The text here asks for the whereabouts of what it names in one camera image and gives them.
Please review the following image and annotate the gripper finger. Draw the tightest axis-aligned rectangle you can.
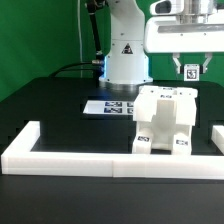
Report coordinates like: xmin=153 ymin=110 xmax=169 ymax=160
xmin=200 ymin=52 xmax=212 ymax=74
xmin=172 ymin=53 xmax=181 ymax=74

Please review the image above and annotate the white sheet with markers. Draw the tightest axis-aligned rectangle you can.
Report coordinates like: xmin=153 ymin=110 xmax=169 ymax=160
xmin=83 ymin=100 xmax=134 ymax=115

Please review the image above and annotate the white chair seat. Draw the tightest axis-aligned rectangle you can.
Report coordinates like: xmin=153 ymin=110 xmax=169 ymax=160
xmin=138 ymin=111 xmax=192 ymax=151

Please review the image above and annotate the white U-shaped fence frame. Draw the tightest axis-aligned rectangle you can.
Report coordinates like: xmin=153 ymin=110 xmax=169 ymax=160
xmin=1 ymin=121 xmax=224 ymax=180

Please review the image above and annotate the white cable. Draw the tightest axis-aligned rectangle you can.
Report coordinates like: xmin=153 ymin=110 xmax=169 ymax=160
xmin=77 ymin=0 xmax=84 ymax=79

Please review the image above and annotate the black cable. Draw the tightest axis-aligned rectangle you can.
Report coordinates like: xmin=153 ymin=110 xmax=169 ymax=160
xmin=49 ymin=60 xmax=105 ymax=78

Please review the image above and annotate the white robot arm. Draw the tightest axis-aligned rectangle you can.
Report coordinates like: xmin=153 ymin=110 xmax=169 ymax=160
xmin=86 ymin=0 xmax=224 ymax=88

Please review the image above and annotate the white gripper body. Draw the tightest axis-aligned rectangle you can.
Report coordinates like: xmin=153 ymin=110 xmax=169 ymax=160
xmin=144 ymin=0 xmax=224 ymax=53

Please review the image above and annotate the white chair back frame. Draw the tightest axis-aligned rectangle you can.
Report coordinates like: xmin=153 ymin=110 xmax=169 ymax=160
xmin=133 ymin=85 xmax=198 ymax=126

